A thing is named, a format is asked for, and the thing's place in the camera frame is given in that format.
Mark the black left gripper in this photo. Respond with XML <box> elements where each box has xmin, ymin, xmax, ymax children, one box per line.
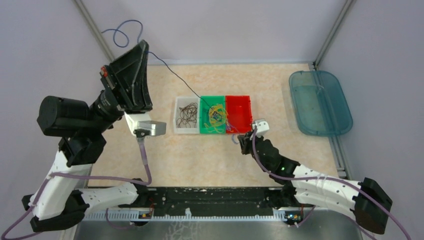
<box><xmin>84</xmin><ymin>38</ymin><xmax>153</xmax><ymax>134</ymax></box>

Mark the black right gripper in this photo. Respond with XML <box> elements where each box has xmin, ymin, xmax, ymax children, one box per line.
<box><xmin>238</xmin><ymin>130</ymin><xmax>269</xmax><ymax>172</ymax></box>

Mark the coloured cable bundle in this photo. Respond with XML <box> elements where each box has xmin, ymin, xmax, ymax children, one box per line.
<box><xmin>202</xmin><ymin>103</ymin><xmax>241</xmax><ymax>145</ymax></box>

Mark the brown cable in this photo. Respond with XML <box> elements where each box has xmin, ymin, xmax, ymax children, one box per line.
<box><xmin>175</xmin><ymin>101</ymin><xmax>200</xmax><ymax>129</ymax></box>

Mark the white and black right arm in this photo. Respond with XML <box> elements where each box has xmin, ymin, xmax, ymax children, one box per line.
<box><xmin>237</xmin><ymin>131</ymin><xmax>393</xmax><ymax>235</ymax></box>

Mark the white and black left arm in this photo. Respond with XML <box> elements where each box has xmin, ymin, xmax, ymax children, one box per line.
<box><xmin>22</xmin><ymin>40</ymin><xmax>166</xmax><ymax>233</ymax></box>

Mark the red plastic bin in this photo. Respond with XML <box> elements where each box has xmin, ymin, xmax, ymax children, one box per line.
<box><xmin>225</xmin><ymin>95</ymin><xmax>253</xmax><ymax>134</ymax></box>

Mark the green plastic bin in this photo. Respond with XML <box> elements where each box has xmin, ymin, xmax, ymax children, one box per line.
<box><xmin>199</xmin><ymin>95</ymin><xmax>228</xmax><ymax>134</ymax></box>

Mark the white plastic bin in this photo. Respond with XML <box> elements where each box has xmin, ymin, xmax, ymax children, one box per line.
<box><xmin>172</xmin><ymin>96</ymin><xmax>200</xmax><ymax>135</ymax></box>

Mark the teal transparent plastic basin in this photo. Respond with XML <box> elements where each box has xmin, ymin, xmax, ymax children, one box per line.
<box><xmin>288</xmin><ymin>70</ymin><xmax>353</xmax><ymax>137</ymax></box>

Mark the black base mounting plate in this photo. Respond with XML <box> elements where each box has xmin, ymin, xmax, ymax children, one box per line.
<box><xmin>118</xmin><ymin>186</ymin><xmax>316</xmax><ymax>218</ymax></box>

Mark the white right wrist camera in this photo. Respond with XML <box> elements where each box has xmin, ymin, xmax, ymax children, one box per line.
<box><xmin>251</xmin><ymin>118</ymin><xmax>270</xmax><ymax>137</ymax></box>

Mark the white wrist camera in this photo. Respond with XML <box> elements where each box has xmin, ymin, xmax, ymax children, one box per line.
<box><xmin>251</xmin><ymin>118</ymin><xmax>270</xmax><ymax>137</ymax></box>
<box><xmin>124</xmin><ymin>113</ymin><xmax>167</xmax><ymax>138</ymax></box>

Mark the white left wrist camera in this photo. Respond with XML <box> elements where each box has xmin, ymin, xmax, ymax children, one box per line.
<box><xmin>124</xmin><ymin>113</ymin><xmax>167</xmax><ymax>138</ymax></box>

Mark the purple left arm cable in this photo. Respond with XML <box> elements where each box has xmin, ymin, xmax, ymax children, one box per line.
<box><xmin>0</xmin><ymin>137</ymin><xmax>153</xmax><ymax>240</ymax></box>

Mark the white slotted cable duct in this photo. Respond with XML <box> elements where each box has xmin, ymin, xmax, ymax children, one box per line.
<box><xmin>83</xmin><ymin>210</ymin><xmax>288</xmax><ymax>222</ymax></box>

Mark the right aluminium frame post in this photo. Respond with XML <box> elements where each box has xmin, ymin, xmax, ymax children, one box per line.
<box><xmin>311</xmin><ymin>0</ymin><xmax>357</xmax><ymax>71</ymax></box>

